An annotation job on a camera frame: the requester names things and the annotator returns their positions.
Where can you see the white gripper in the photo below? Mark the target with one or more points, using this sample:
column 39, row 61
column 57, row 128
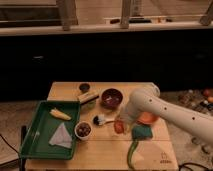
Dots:
column 128, row 115

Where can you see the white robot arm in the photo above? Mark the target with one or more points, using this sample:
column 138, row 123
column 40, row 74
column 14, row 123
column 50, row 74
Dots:
column 147, row 99

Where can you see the orange bowl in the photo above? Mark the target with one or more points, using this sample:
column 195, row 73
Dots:
column 147, row 118

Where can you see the dark purple bowl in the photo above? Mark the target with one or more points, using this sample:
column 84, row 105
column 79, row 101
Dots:
column 111, row 98

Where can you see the green sponge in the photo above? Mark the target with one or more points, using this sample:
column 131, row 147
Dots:
column 141, row 132

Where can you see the green chili pepper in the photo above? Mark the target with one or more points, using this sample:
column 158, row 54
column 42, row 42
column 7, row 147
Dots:
column 130, row 153

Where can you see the wooden block brush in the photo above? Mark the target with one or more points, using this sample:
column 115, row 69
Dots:
column 83, row 98

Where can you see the white cup with dark contents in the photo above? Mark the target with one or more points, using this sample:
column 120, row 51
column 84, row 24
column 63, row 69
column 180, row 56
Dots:
column 83, row 130

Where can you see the yellow corn cob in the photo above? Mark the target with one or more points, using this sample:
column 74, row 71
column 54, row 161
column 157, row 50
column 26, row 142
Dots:
column 58, row 114

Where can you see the grey folded cloth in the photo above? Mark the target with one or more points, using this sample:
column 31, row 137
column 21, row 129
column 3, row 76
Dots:
column 61, row 137

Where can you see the spice jar rack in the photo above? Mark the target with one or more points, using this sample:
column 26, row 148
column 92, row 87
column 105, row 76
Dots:
column 197, row 101

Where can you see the green plastic tray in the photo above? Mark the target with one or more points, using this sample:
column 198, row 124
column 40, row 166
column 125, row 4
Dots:
column 43, row 126

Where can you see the white handled brush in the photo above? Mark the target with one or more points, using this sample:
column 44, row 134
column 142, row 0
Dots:
column 101, row 119

